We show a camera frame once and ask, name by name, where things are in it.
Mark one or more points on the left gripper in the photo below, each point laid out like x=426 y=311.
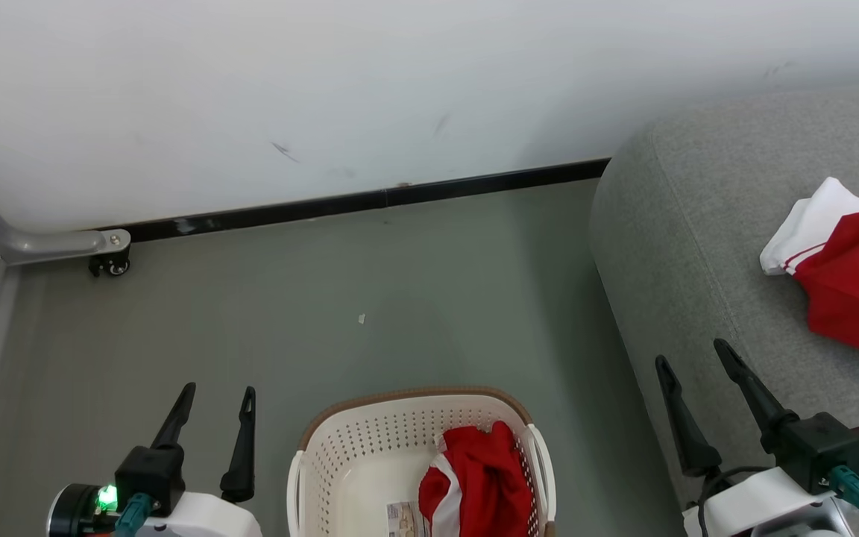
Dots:
x=150 y=473

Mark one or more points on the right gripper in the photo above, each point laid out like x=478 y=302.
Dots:
x=817 y=447

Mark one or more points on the red garment with white stripe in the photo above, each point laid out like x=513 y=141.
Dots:
x=482 y=477

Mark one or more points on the grey fabric sofa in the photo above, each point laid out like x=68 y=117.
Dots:
x=698 y=261

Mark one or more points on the teal left gripper plug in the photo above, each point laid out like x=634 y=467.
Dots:
x=133 y=514

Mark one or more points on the cream perforated laundry basket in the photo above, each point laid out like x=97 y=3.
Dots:
x=370 y=447

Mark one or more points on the small black caster wheel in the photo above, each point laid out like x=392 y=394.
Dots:
x=112 y=266

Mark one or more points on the printed paper label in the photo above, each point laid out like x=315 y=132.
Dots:
x=403 y=520

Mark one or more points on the black baseboard strip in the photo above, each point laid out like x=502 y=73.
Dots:
x=370 y=201

